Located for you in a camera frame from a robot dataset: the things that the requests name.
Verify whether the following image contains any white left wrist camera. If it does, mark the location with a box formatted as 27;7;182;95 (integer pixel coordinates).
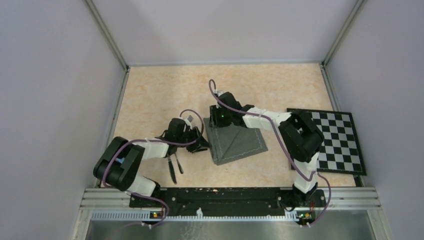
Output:
180;115;194;129

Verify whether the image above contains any grey cloth napkin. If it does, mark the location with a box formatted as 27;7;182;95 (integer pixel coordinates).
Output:
203;118;268;166

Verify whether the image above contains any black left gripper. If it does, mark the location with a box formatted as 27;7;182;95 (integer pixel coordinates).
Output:
176;125;212;153

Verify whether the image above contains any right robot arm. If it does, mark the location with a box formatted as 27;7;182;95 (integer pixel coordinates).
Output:
210;90;324;206

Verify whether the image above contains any colourful card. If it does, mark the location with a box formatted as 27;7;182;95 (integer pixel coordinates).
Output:
114;157;126;165

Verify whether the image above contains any silver table knife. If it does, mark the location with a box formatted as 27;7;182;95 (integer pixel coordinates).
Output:
167;155;177;185

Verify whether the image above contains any silver fork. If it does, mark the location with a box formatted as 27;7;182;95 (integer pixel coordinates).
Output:
174;153;184;174

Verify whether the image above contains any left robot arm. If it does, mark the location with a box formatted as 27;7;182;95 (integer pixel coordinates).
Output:
93;117;209;207

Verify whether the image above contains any black white checkerboard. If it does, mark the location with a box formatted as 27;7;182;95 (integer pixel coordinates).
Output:
304;109;367;176

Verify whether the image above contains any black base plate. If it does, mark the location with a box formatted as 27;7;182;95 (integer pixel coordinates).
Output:
129;187;327;217

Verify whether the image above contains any aluminium frame rail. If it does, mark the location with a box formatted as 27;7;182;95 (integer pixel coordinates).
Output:
80;187;381;223

